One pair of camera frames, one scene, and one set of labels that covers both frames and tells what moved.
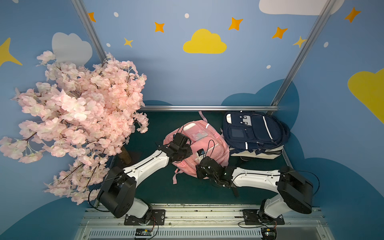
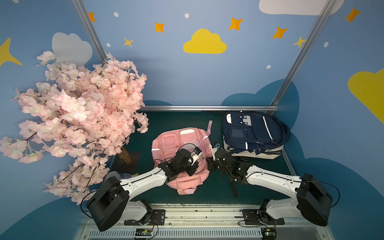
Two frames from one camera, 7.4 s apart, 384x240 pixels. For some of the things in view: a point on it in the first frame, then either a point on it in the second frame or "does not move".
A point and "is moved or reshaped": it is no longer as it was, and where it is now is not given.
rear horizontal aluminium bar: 240,107 does not move
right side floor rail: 288,162 does not move
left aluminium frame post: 83,13 does not move
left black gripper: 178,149 → 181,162
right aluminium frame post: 303,52 does not move
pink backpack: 203,135 is moved or reshaped
